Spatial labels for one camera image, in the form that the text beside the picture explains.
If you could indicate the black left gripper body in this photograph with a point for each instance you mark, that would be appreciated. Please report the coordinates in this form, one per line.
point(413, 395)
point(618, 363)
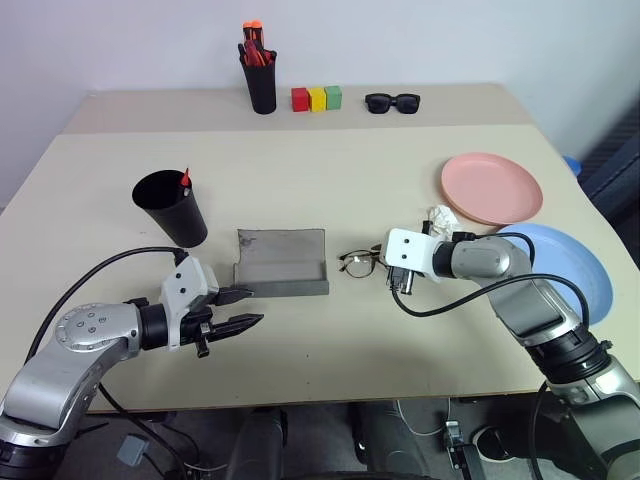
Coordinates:
point(200, 320)

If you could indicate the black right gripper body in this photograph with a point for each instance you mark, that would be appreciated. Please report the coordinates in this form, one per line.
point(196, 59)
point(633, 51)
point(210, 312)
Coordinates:
point(400, 281)

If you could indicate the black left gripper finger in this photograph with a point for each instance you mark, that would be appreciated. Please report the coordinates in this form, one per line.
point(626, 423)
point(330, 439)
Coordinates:
point(235, 325)
point(237, 294)

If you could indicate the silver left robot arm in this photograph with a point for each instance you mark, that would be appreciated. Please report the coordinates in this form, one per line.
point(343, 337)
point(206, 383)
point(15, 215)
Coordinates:
point(75, 360)

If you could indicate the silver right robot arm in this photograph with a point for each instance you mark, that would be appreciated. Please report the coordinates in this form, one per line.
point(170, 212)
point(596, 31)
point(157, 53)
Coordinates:
point(530, 305)

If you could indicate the grey open glasses case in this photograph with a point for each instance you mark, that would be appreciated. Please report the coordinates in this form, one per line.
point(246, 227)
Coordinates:
point(280, 260)

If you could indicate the wide black cup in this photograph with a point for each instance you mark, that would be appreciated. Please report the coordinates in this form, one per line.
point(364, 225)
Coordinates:
point(175, 215)

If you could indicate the thin-framed clear eyeglasses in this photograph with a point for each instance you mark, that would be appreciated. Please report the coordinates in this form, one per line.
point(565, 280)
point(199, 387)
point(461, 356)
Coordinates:
point(356, 267)

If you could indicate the white crumpled paper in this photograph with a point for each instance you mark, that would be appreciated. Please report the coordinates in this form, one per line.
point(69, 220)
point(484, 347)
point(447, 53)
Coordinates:
point(442, 220)

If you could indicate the red marker with grey barrel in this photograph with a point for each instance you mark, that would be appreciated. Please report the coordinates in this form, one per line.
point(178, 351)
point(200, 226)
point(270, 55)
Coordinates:
point(185, 181)

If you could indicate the pink plate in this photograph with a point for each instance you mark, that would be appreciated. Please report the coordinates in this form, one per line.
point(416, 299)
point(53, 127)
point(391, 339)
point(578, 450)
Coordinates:
point(490, 187)

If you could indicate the small grey box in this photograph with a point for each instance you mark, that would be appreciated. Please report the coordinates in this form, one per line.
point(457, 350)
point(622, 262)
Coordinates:
point(131, 450)

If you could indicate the light blue plate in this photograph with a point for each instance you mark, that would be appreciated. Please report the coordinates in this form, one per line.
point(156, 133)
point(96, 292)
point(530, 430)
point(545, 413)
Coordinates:
point(575, 270)

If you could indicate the black table clamp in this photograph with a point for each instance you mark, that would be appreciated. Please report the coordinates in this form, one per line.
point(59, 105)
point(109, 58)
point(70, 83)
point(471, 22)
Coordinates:
point(457, 447)

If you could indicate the black sunglasses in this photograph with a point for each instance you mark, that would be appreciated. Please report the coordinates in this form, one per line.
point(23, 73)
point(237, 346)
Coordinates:
point(392, 103)

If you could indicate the black and white shoe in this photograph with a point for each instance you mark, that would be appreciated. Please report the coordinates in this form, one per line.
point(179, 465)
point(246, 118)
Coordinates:
point(492, 445)

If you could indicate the green wooden block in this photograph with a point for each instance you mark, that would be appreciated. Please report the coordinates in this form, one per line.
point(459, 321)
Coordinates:
point(333, 97)

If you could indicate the yellow wooden block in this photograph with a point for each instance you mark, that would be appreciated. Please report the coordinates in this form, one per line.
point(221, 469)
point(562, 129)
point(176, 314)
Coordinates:
point(317, 99)

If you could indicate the red wooden block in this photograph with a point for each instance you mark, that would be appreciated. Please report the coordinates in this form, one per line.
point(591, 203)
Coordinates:
point(299, 100)

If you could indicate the tall black pen holder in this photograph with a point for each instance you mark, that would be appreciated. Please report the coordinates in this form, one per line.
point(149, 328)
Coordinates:
point(261, 87)

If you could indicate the blue round object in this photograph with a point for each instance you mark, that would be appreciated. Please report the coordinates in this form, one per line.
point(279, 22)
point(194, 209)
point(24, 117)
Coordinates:
point(572, 163)

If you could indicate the red marker bundle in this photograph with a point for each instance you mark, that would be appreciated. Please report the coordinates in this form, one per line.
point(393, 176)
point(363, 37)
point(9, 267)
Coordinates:
point(256, 56)

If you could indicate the dark ribbed panel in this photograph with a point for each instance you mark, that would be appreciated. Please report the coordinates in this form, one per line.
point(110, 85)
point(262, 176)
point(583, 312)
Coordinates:
point(612, 160)

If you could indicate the orange-capped black marker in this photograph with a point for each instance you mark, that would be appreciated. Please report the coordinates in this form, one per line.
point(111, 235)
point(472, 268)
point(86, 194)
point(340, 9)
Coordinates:
point(256, 31)
point(247, 32)

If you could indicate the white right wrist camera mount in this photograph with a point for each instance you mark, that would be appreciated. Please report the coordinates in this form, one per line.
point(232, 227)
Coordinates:
point(407, 250)

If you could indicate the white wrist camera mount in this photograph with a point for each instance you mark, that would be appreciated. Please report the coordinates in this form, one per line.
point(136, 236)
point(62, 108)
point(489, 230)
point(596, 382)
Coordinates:
point(407, 250)
point(185, 285)

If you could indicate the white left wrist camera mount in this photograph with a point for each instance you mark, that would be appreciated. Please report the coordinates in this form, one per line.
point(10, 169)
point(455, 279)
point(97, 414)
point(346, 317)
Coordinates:
point(185, 285)

